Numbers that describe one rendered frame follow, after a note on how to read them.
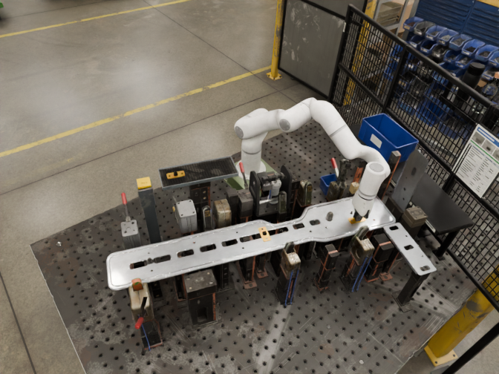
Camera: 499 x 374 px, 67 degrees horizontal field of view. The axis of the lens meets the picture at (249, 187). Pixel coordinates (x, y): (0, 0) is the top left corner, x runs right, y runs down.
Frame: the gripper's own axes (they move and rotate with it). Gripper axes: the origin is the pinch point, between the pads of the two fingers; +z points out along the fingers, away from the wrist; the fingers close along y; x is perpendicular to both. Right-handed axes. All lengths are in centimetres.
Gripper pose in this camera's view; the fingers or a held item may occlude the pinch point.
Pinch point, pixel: (358, 216)
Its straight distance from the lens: 190.8
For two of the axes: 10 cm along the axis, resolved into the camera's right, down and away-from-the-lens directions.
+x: 9.5, -1.9, 2.6
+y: 3.2, 6.7, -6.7
